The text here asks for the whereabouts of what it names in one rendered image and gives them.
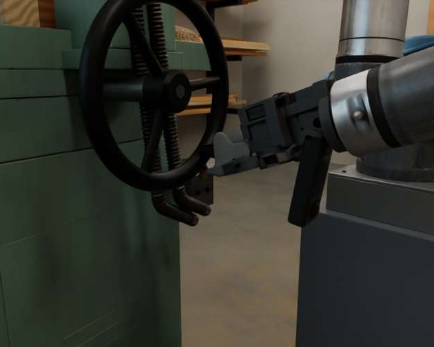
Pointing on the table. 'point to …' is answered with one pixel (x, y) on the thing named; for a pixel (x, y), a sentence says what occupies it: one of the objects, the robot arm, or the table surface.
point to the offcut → (19, 12)
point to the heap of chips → (186, 34)
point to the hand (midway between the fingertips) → (217, 173)
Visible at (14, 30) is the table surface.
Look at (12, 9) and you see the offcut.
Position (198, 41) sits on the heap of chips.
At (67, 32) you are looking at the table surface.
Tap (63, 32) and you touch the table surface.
